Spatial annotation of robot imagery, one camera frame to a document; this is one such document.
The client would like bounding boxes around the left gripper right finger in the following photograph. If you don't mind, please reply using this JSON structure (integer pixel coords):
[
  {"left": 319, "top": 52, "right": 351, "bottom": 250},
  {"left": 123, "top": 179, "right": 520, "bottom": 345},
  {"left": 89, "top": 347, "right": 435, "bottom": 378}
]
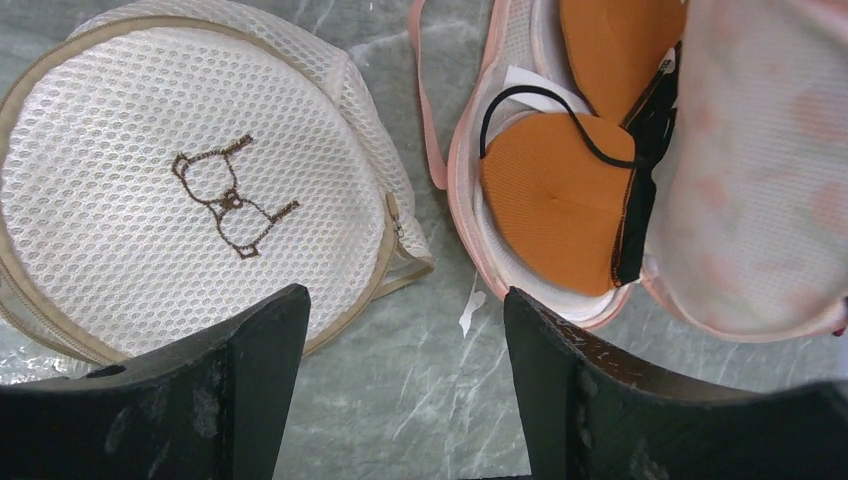
[{"left": 503, "top": 288, "right": 847, "bottom": 479}]

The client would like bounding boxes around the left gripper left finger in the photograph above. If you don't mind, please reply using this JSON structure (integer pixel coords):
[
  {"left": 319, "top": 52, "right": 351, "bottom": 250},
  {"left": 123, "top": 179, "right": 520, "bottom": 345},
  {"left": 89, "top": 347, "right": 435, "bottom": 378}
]
[{"left": 1, "top": 284, "right": 311, "bottom": 479}]

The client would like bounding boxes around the orange black bra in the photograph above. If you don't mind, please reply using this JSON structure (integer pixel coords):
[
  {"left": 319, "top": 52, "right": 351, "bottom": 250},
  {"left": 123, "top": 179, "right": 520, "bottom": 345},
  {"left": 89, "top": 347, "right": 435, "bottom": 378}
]
[{"left": 479, "top": 1, "right": 687, "bottom": 297}]

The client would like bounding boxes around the white mesh laundry bag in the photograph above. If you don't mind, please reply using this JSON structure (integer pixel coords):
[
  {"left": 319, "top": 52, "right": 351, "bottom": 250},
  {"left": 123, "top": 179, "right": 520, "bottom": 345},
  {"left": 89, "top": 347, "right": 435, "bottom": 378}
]
[{"left": 1, "top": 1, "right": 433, "bottom": 365}]

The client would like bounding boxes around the patterned beige oven mitt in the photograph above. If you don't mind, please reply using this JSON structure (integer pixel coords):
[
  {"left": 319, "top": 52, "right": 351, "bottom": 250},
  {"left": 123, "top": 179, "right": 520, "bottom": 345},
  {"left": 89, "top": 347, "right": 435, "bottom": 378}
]
[{"left": 420, "top": 1, "right": 847, "bottom": 342}]

